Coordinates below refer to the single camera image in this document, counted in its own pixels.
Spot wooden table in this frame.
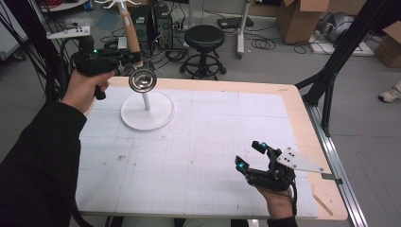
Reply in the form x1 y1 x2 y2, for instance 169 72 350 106
83 75 349 221

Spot person's right hand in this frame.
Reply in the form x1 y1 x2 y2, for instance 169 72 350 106
254 186 295 220

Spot grey round appliance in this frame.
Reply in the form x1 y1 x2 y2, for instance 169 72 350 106
316 11 356 44

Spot white hook stand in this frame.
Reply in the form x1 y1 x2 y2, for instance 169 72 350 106
94 0 176 131

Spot person's left hand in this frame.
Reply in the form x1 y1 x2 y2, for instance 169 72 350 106
61 69 116 114

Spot metal spoon with wooden handle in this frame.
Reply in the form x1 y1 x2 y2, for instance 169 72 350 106
120 10 158 95

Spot white rolling stand leg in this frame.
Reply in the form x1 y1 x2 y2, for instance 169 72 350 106
235 0 251 60

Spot large cardboard box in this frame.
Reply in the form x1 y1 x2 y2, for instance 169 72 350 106
276 0 331 44

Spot small grey metal bracket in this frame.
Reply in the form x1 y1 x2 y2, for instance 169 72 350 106
321 172 343 185

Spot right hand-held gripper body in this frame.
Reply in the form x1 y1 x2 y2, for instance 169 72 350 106
245 146 326 193

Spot coiled black floor cable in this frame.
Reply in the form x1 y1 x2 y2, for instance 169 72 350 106
250 37 276 51

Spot black round stool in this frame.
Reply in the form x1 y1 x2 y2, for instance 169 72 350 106
180 24 227 80

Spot white gridded mat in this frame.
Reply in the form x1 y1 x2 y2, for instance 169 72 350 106
75 85 320 219

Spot brown tape strip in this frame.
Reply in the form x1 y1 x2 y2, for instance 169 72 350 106
311 192 334 218

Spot small cardboard box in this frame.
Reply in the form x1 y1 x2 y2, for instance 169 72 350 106
374 21 401 69

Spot flat black device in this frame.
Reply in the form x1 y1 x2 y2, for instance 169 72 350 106
217 15 255 30

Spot white flat board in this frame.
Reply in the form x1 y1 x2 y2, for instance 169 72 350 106
307 30 375 58

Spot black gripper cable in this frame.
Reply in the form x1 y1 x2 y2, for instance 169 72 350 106
288 181 299 218

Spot black metal frame stand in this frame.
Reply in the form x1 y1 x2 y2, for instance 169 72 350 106
295 0 401 137
0 0 90 108

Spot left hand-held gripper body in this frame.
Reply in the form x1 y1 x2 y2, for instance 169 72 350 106
46 26 124 101

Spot white round table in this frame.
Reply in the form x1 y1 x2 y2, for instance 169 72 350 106
40 0 90 13

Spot black computer tower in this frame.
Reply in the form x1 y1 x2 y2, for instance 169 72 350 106
130 5 153 44
152 4 174 50

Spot white cabinet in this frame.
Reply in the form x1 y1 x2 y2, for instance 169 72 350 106
0 2 28 61

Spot aluminium rail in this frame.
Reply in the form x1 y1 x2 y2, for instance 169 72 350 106
304 100 369 227

